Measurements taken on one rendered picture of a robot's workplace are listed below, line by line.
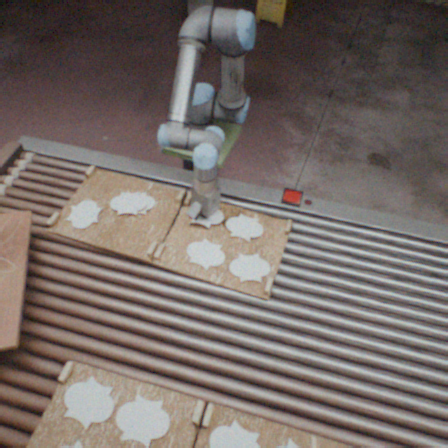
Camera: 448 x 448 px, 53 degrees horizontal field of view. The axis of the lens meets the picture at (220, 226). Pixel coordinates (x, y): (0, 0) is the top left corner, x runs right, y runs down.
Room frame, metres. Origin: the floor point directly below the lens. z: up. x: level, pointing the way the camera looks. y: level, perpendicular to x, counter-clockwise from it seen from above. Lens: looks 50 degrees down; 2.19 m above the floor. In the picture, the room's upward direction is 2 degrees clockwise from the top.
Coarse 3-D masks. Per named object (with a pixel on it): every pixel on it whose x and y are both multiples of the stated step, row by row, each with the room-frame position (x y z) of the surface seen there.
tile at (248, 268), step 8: (240, 256) 0.90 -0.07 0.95; (248, 256) 0.91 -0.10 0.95; (256, 256) 0.91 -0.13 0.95; (232, 264) 0.87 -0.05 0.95; (240, 264) 0.87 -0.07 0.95; (248, 264) 0.87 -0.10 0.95; (256, 264) 0.87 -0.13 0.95; (264, 264) 0.88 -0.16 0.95; (232, 272) 0.84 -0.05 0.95; (240, 272) 0.84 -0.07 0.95; (248, 272) 0.84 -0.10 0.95; (256, 272) 0.84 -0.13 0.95; (264, 272) 0.84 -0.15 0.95; (240, 280) 0.81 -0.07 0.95; (248, 280) 0.81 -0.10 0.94; (256, 280) 0.81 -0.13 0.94
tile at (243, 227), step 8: (240, 216) 1.09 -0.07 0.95; (232, 224) 1.05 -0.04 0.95; (240, 224) 1.05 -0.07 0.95; (248, 224) 1.05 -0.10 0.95; (256, 224) 1.05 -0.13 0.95; (232, 232) 1.01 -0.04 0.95; (240, 232) 1.01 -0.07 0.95; (248, 232) 1.01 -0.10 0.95; (256, 232) 1.01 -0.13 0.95; (248, 240) 0.98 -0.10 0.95
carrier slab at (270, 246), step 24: (264, 216) 1.10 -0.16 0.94; (168, 240) 0.97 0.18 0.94; (192, 240) 0.98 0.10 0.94; (216, 240) 0.98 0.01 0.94; (240, 240) 0.98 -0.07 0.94; (264, 240) 0.99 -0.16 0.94; (168, 264) 0.87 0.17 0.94; (192, 264) 0.87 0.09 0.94; (240, 288) 0.78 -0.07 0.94; (264, 288) 0.79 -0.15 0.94
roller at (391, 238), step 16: (32, 160) 1.39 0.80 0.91; (48, 160) 1.38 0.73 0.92; (64, 160) 1.39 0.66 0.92; (128, 176) 1.30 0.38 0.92; (256, 208) 1.16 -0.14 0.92; (272, 208) 1.16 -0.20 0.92; (320, 224) 1.09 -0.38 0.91; (336, 224) 1.09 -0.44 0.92; (352, 224) 1.09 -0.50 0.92; (384, 240) 1.03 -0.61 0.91; (400, 240) 1.03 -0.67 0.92; (416, 240) 1.03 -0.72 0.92
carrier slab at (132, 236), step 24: (96, 168) 1.33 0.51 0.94; (96, 192) 1.19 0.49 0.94; (120, 192) 1.20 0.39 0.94; (168, 192) 1.21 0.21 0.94; (120, 216) 1.07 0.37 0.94; (144, 216) 1.08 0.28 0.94; (168, 216) 1.08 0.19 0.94; (96, 240) 0.96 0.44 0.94; (120, 240) 0.96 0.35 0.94; (144, 240) 0.97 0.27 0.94
